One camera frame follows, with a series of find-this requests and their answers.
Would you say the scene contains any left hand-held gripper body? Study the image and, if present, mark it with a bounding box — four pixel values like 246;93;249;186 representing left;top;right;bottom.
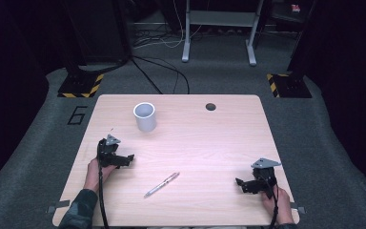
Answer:
97;134;127;169

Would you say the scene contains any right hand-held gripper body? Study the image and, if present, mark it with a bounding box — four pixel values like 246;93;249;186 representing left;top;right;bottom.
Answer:
250;157;282;200

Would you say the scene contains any white cup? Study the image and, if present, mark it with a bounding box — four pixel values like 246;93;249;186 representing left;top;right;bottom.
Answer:
132;101;157;133

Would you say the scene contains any silver pen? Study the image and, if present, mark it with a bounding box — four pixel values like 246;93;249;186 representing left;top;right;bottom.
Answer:
143;171;181;198

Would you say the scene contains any person's left hand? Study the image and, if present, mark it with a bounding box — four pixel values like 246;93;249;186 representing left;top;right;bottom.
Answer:
82;157;118;194

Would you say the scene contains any person's right hand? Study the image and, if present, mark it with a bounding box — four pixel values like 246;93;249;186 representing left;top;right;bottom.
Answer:
259;186;295;225

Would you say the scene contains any black striped stand base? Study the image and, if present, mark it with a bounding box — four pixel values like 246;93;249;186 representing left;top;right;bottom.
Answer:
265;73;314;99
57;73;105;99

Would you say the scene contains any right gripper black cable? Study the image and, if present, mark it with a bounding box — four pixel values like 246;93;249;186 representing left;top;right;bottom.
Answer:
260;176;281;229

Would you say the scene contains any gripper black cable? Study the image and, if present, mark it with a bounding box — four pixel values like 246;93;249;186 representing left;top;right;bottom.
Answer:
96;138;111;229
260;176;281;229

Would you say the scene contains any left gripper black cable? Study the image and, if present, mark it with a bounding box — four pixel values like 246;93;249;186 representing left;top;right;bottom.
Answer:
96;138;111;229

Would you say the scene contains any grey table bracket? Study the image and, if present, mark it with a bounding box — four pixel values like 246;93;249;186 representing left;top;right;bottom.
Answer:
290;202;307;215
45;198;71;215

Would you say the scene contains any black floor cable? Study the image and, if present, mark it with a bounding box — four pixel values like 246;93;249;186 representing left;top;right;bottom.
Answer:
129;54;191;95

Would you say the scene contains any white floor cable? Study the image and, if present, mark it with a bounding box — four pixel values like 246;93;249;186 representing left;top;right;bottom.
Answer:
132;0;204;51

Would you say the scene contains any white metal desk frame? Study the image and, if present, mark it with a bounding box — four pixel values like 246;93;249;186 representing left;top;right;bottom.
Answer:
181;0;265;68

